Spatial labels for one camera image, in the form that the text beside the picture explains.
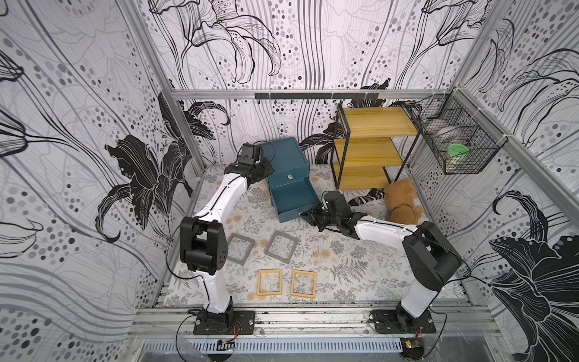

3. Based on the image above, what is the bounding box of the teal drawer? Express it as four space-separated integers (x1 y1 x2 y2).
268 164 310 188
269 177 319 223

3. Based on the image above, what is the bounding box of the teal drawer cabinet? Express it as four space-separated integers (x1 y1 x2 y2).
259 137 312 186

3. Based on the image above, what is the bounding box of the teal top drawer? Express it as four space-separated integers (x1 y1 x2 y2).
268 164 310 188

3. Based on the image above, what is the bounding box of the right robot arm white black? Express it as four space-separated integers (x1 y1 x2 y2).
300 191 463 321

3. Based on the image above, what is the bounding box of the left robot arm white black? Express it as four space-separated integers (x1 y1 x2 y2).
179 143 273 324

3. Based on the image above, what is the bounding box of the grey brooch box right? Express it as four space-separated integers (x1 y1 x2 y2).
265 231 299 263

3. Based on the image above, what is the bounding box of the grey brooch box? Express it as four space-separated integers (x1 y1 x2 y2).
228 233 256 265
265 231 299 263

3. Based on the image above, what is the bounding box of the yellow brooch box right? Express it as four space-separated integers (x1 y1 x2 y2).
290 270 317 299

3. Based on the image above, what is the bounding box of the yellow brooch box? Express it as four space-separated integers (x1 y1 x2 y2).
257 269 283 297
290 270 317 299

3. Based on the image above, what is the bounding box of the grey brooch box left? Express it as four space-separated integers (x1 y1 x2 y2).
228 233 256 265

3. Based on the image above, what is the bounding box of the yellow brooch box left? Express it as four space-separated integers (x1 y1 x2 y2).
257 269 283 297

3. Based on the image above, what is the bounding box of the striped black white sock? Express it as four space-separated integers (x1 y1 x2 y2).
348 189 384 207

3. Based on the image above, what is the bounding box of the brown teddy bear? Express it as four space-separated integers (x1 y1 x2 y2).
384 179 424 225

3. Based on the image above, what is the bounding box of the yellow black shelf rack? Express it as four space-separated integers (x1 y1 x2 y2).
331 101 419 190

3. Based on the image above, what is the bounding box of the white bowl in basket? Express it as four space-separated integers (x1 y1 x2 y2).
434 126 461 138

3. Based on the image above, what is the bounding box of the green lid container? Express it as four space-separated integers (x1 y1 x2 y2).
446 143 470 164

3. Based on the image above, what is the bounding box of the black bar on wall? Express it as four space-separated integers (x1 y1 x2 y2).
254 92 379 100

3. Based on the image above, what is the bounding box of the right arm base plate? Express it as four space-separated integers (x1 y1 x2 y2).
369 309 437 335

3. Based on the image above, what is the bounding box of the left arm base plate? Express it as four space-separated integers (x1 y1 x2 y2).
193 309 256 336

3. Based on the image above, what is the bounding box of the black wire basket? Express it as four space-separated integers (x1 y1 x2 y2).
416 95 500 175

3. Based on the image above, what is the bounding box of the aluminium rail frame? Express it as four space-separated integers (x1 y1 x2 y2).
129 303 501 338

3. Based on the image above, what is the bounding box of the white slotted cable duct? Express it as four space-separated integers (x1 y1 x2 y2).
143 337 403 354

